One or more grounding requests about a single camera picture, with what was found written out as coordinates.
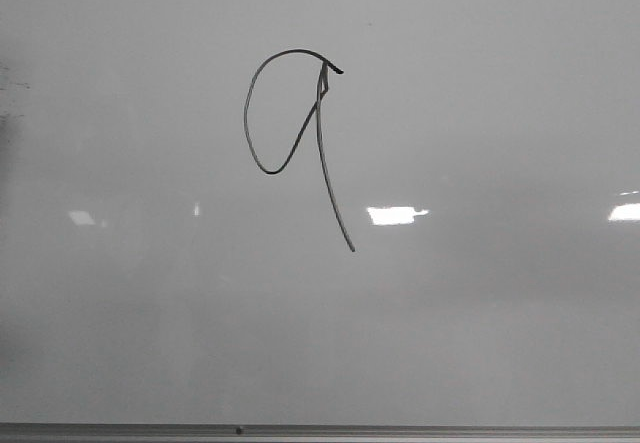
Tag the white whiteboard with aluminium frame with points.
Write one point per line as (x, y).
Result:
(320, 213)

